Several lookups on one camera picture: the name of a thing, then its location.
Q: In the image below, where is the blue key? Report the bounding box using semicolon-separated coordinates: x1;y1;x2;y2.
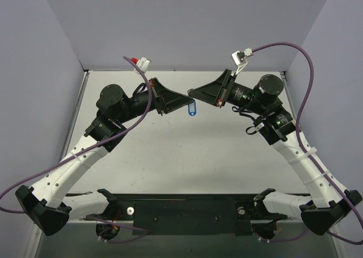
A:
188;99;197;117

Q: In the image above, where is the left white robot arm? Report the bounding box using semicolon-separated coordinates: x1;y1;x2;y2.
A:
15;78;192;236

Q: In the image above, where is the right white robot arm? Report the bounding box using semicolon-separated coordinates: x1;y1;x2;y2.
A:
188;70;362;235

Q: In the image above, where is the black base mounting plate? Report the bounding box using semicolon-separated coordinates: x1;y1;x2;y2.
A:
82;194;287;238

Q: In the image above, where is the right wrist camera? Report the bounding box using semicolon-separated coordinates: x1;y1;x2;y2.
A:
231;51;248;75

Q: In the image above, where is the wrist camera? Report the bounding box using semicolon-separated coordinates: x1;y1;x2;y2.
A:
231;51;248;75
136;57;151;73

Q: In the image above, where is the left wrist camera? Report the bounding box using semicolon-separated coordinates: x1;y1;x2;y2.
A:
136;57;151;73

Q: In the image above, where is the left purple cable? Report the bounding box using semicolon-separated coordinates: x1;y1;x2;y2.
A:
0;56;154;214

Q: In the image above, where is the purple cable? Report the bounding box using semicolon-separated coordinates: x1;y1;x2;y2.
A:
252;41;363;245
0;56;154;214

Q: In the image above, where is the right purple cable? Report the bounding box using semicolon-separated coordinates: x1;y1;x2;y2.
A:
252;41;363;245

